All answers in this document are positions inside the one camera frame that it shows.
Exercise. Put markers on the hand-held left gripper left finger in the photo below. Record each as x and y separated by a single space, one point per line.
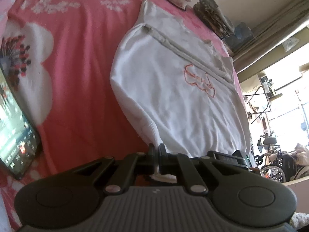
151 154

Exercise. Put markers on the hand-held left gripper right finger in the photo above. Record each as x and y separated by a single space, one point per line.
162 154

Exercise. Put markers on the white sweatshirt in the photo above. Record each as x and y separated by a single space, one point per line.
173 96

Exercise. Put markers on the stack of dark folded clothes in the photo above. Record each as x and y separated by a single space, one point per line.
214 14

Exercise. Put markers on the wheelchair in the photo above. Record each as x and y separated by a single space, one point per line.
275 159

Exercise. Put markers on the folding table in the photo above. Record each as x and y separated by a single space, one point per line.
263 96

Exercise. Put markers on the pink floral blanket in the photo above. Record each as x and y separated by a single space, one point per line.
79 65

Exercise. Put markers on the smartphone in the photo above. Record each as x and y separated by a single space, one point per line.
14 130

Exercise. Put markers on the beige curtain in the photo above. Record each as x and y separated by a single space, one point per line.
277 19

